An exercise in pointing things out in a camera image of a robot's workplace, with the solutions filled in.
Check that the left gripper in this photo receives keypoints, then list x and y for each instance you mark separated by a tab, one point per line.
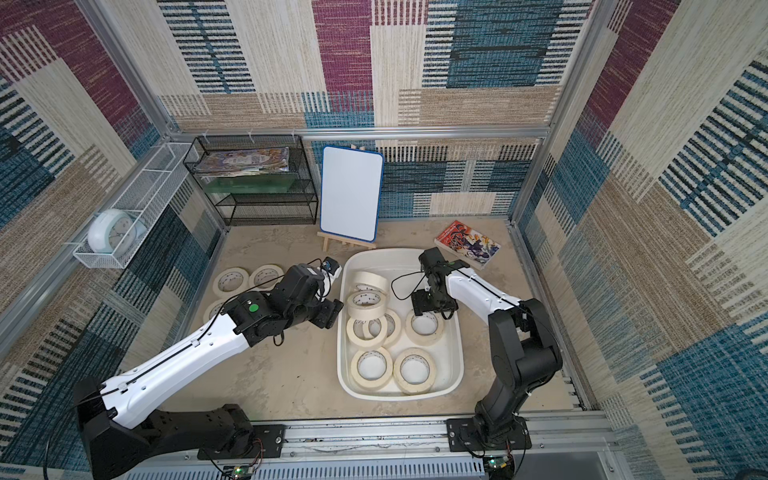
329	313

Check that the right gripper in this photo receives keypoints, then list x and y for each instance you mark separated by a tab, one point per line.
426	298

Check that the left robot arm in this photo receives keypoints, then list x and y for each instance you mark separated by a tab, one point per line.
120	420

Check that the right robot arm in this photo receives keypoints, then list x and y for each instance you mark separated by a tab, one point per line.
525	354

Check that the white plastic storage box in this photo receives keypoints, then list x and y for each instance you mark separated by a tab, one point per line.
401	267

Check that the red manga book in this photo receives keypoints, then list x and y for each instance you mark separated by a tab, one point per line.
468	244

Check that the blue framed whiteboard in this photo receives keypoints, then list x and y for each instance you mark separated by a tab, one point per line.
351	183

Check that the green book on shelf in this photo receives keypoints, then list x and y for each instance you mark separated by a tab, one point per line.
255	184

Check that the colourful magazine on shelf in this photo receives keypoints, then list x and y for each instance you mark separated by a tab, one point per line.
239	163

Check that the white alarm clock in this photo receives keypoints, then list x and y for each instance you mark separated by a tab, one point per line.
114	232

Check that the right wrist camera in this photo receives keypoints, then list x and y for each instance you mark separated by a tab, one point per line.
435	267

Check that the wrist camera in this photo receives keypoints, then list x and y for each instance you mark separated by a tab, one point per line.
314	279
435	267

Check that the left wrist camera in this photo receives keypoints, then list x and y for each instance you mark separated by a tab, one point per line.
314	279

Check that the black wire shelf rack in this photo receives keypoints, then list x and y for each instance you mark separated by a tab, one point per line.
298	206

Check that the white wire wall basket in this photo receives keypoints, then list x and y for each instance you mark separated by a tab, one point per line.
145	197

